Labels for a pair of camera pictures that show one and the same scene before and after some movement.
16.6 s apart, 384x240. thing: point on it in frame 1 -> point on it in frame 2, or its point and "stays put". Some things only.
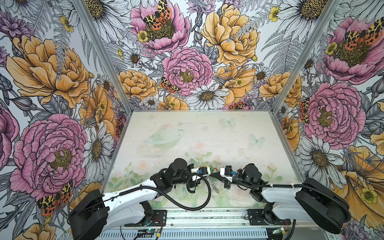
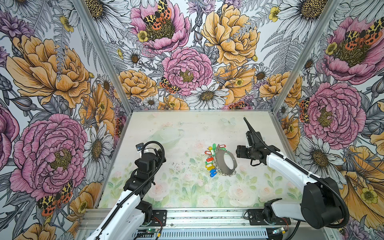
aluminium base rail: x=235 y=218 stays put
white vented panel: x=239 y=234 stays put
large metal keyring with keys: x=211 y=180 -> x=218 y=158
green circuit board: x=152 y=230 stays put
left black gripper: x=193 y=183 -> x=162 y=160
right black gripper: x=226 y=183 -> x=240 y=151
